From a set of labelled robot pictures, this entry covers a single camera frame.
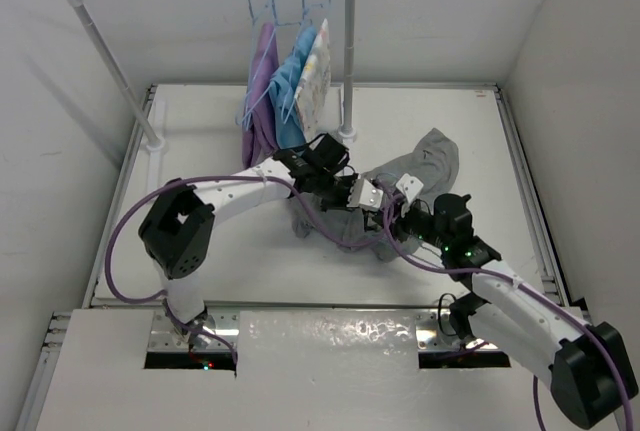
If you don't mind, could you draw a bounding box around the light blue wire hanger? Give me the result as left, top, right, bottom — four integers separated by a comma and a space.
374, 172, 443, 269

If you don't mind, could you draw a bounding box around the blue garment on hanger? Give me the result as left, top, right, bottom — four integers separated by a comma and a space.
269, 26, 317, 149

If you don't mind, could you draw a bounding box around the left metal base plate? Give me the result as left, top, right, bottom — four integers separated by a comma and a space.
147, 312, 239, 353

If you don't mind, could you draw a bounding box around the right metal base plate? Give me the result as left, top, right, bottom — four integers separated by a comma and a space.
415, 308, 499, 353

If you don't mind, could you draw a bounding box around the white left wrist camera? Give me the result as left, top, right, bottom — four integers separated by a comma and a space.
347, 177, 384, 212

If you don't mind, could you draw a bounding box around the grey t shirt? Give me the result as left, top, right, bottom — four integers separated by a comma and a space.
288, 128, 459, 263

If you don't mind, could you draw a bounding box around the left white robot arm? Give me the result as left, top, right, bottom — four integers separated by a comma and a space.
138, 134, 383, 326

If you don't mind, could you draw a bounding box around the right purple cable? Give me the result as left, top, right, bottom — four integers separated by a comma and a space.
379, 190, 634, 431

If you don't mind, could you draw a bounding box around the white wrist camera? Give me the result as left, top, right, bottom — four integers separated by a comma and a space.
347, 177, 384, 212
395, 173, 424, 205

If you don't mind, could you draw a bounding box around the white clothes rack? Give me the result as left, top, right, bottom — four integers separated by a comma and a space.
66, 0, 356, 192

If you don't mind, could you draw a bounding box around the metal base plate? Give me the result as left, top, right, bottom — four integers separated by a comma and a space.
415, 308, 499, 353
147, 312, 239, 353

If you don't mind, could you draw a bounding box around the white foam front board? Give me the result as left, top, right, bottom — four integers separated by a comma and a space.
17, 308, 570, 430

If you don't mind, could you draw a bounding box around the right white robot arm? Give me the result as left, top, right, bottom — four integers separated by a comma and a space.
382, 191, 639, 430

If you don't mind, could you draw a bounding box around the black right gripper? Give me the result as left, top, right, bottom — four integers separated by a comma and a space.
372, 195, 449, 251

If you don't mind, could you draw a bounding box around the purple cable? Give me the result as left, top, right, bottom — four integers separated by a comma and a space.
379, 190, 634, 431
103, 175, 401, 367

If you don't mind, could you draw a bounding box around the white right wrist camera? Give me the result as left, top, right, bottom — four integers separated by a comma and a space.
395, 173, 424, 205

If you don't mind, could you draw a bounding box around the purple garment on hanger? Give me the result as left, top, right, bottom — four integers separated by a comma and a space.
239, 22, 279, 168

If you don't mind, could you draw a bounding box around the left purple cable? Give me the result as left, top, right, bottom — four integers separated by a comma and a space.
103, 175, 401, 367

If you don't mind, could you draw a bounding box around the white patterned garment on hanger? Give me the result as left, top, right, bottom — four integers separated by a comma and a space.
294, 19, 331, 142

